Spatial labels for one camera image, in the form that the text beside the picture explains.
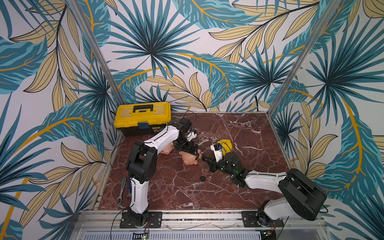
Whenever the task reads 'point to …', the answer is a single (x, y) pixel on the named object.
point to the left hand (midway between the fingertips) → (190, 153)
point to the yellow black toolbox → (142, 118)
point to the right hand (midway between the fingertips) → (204, 157)
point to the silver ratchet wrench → (119, 199)
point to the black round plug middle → (202, 178)
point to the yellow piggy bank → (227, 145)
